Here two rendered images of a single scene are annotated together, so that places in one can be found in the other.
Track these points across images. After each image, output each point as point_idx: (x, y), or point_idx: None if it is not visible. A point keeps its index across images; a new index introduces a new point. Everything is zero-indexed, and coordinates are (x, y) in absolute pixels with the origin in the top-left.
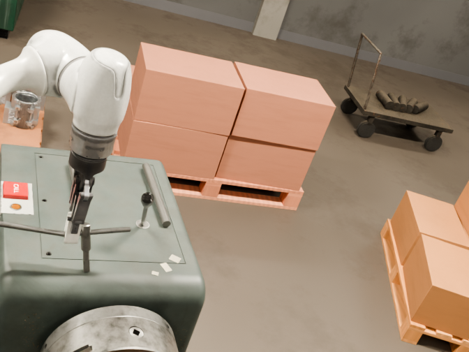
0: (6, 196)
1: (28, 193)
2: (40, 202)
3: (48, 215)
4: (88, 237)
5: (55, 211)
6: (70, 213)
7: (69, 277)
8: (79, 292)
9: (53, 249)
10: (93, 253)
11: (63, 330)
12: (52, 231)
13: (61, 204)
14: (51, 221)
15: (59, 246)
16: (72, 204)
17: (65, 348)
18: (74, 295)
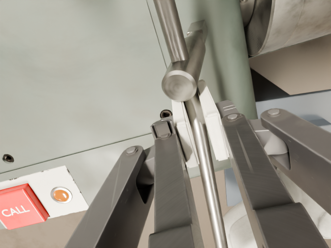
0: (45, 214)
1: (9, 186)
2: (18, 163)
3: (50, 141)
4: (195, 56)
5: (28, 133)
6: (196, 159)
7: (222, 60)
8: (239, 28)
9: (151, 110)
10: (127, 25)
11: (281, 36)
12: (209, 157)
13: (0, 128)
14: (64, 133)
15: (137, 101)
16: (189, 180)
17: (327, 21)
18: (243, 37)
